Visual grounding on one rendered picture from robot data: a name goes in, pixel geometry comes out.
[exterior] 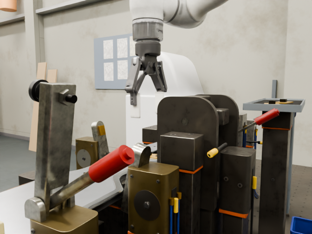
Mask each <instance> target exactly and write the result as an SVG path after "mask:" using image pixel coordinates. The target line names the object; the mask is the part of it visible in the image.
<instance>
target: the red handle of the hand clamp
mask: <svg viewBox="0 0 312 234"><path fill-rule="evenodd" d="M134 160H135V157H134V151H133V150H132V148H130V147H128V146H126V145H121V146H119V147H118V148H116V149H115V150H113V151H112V152H111V153H109V154H107V155H106V156H104V157H103V158H101V159H100V160H98V161H97V162H95V163H94V164H92V165H91V166H90V167H89V171H87V172H85V173H84V174H82V175H81V176H80V177H78V178H77V179H75V180H74V181H72V182H71V183H69V184H67V185H66V186H64V187H63V188H61V189H60V190H58V191H57V192H55V193H53V194H51V195H50V208H49V210H51V209H53V208H55V207H57V206H58V205H60V204H62V203H63V202H64V201H65V200H67V199H69V198H70V197H72V196H74V195H75V194H77V193H78V192H80V191H82V190H83V189H85V188H87V187H88V186H90V185H92V184H93V183H95V182H97V183H100V182H102V181H104V180H106V179H107V178H109V177H111V176H112V175H114V174H116V173H117V172H119V171H121V170H123V169H124V168H126V167H128V166H129V165H131V164H132V163H133V162H134Z"/></svg>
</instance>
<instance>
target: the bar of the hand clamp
mask: <svg viewBox="0 0 312 234"><path fill-rule="evenodd" d="M28 93H29V96H30V98H31V99H32V100H33V101H36V102H39V112H38V130H37V148H36V165H35V182H34V197H37V198H40V199H41V200H42V201H43V203H44V205H45V209H46V217H48V216H49V208H50V194H51V190H52V194H53V193H55V192H57V191H58V190H60V189H61V188H63V187H64V186H66V185H67V184H69V173H70V160H71V149H72V132H73V120H74V108H75V103H76V102H77V99H78V98H77V96H76V85H75V84H72V83H62V82H61V83H49V82H48V81H46V80H43V79H36V80H34V81H32V82H31V84H30V86H29V89H28ZM66 207H67V200H65V201H64V202H63V203H62V204H60V205H58V206H57V208H60V209H64V208H66Z"/></svg>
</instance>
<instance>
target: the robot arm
mask: <svg viewBox="0 0 312 234"><path fill-rule="evenodd" d="M129 1H130V13H131V16H132V39H133V41H135V42H136V43H135V55H136V56H138V57H134V58H131V67H130V71H129V74H128V78H127V81H126V85H125V88H124V89H125V91H126V92H127V93H130V117H131V118H141V106H140V93H138V91H139V89H140V87H141V85H142V83H143V80H144V78H145V76H146V75H149V76H150V77H151V79H152V82H153V84H154V86H155V89H156V91H157V92H155V113H157V107H158V104H159V102H160V101H161V100H162V99H163V98H164V92H167V89H168V88H167V84H166V79H165V75H164V71H163V62H162V61H157V57H158V56H160V55H161V44H160V43H159V42H162V41H163V23H165V24H167V25H169V26H173V27H177V28H183V29H191V28H195V27H198V26H199V25H201V24H202V23H203V22H204V20H205V18H206V16H207V13H208V12H210V11H211V10H213V9H216V8H217V7H219V6H221V5H223V4H224V3H226V2H227V1H229V0H129ZM129 86H130V87H129Z"/></svg>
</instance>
